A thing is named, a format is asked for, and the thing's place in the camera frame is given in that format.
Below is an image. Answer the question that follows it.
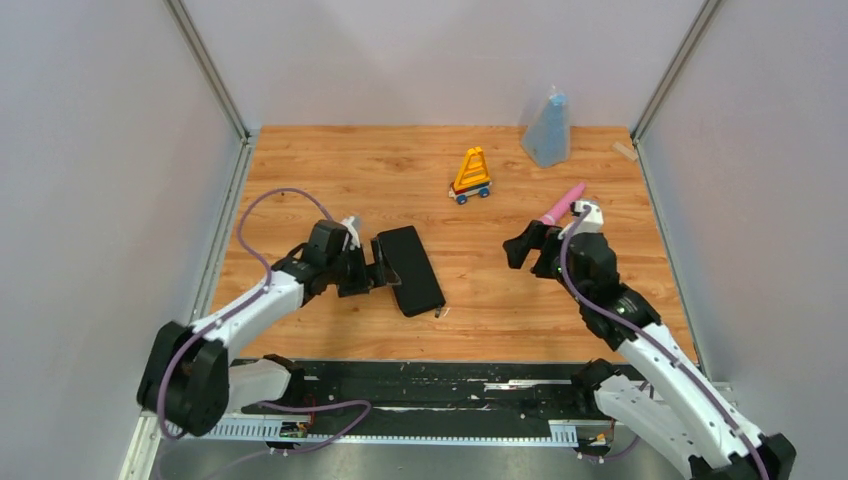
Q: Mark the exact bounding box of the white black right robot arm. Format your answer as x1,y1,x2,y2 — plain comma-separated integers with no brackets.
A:
503,220,797,479

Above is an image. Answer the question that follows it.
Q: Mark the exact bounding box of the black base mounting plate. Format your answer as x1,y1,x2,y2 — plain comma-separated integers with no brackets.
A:
284,360,611,438

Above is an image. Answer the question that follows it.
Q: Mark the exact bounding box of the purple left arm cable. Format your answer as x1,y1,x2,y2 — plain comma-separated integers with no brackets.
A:
156,188,374,458

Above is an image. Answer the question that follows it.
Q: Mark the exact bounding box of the yellow toy block car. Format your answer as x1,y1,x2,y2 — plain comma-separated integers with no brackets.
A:
448,147,492,205

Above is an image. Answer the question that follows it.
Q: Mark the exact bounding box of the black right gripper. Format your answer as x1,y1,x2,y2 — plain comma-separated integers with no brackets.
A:
502,220,588,305

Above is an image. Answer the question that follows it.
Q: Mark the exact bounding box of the small beige tape piece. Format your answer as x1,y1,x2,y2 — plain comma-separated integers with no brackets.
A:
611,142,639,162

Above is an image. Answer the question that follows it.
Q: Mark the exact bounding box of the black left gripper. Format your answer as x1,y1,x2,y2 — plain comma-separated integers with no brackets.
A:
326,237,400,298

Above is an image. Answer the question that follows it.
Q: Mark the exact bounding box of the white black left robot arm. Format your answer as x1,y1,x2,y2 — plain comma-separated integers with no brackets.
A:
136,217,400,437

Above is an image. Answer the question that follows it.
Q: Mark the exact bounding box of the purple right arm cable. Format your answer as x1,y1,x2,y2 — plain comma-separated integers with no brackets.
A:
559,205,771,480

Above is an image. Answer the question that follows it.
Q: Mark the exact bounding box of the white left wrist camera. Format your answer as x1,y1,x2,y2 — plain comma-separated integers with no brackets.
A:
341,216,362,251

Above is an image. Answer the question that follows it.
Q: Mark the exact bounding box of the black zippered tool case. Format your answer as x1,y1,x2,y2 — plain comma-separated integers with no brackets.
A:
377,225,446,317

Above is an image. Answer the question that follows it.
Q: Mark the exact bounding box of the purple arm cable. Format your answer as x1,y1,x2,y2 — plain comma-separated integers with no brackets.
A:
156,188,374,458
559,205,771,480

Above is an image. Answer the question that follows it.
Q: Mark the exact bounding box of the blue item in plastic bag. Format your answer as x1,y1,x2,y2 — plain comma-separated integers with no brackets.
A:
520,86,571,168

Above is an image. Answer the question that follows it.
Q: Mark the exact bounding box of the pink cylindrical device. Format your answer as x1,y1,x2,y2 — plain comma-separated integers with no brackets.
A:
538,182,586,225

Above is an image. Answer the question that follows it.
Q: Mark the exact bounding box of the white slotted cable duct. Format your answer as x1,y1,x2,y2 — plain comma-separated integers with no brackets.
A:
198,420,579,446

